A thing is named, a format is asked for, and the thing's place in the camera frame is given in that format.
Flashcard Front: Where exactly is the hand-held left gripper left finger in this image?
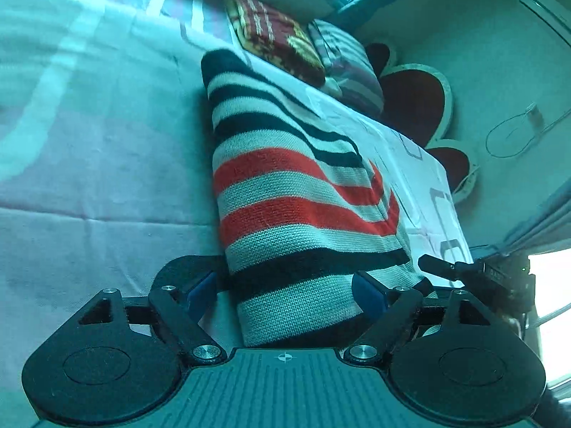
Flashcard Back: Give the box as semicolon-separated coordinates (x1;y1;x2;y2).
77;268;228;365

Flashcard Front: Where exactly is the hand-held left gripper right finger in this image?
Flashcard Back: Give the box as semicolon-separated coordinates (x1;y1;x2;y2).
343;272;488;365

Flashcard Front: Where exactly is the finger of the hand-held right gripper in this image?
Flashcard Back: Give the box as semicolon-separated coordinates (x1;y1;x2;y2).
416;254;475;282

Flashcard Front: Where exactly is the striped knit sweater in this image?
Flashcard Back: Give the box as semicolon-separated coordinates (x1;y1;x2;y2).
152;47;440;351

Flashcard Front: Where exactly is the bright window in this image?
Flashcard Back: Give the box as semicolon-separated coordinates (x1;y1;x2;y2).
526;244;571;388

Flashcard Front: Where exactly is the red heart-shaped headboard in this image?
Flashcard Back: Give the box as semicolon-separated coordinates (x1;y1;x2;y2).
364;43;481;204

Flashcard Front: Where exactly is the pink striped bed sheet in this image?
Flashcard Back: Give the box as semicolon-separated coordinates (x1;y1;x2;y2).
0;0;251;428

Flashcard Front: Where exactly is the grey striped pillow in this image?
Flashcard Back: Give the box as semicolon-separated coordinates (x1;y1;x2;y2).
308;20;385;116

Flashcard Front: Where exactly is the red patterned folded blanket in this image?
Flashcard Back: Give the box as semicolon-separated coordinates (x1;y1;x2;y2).
224;0;327;87

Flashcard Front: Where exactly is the white air conditioner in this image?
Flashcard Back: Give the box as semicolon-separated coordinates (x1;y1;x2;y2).
515;0;571;44

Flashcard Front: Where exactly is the thin wall cable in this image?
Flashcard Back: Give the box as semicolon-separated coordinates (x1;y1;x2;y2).
485;103;571;159

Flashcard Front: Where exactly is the white wall plug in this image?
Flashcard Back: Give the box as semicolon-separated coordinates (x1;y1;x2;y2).
525;103;546;129

